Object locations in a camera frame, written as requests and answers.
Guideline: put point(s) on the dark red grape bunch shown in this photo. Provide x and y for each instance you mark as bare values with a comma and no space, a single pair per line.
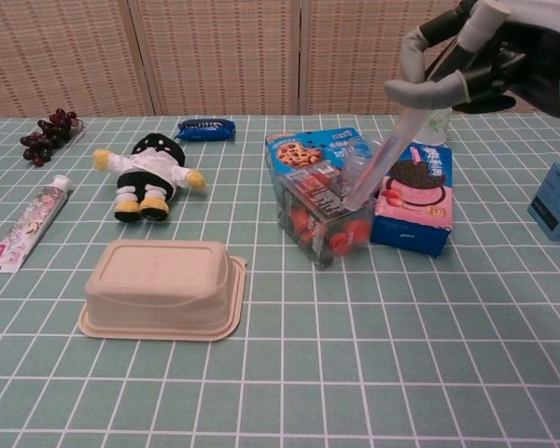
44,137

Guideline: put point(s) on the black and white plush doll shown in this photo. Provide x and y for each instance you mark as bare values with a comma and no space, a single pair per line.
144,172

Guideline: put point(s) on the woven folding screen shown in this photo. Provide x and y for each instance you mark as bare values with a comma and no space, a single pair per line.
214,51

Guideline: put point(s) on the blue chocolate chip cookie box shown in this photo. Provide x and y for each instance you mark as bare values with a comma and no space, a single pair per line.
298,149

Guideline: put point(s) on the clear plastic snack box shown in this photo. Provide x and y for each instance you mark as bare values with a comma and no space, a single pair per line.
317,205

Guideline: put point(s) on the floral toothpaste tube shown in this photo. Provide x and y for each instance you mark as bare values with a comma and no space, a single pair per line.
28,224

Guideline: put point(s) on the white paper cup green print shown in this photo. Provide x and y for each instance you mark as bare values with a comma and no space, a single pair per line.
436,127

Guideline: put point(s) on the blue Oreo packet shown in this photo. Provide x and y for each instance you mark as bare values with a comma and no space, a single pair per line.
205,130

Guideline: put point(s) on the pink and blue Oreo box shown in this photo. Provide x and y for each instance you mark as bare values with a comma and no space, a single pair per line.
415,205

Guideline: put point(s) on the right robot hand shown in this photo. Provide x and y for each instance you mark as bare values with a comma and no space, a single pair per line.
546,51

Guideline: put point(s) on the small clear plastic cup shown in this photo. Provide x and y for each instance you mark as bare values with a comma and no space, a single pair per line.
354,163

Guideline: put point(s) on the small blue cardboard box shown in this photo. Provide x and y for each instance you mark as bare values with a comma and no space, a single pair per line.
557,200

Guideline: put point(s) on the clear tube with white cap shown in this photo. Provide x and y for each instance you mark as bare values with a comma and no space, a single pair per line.
382,159

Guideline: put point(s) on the green checked tablecloth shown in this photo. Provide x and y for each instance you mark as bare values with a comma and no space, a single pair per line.
308,373

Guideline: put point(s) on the beige lidded food container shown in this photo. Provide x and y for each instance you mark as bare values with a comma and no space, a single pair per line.
158,284

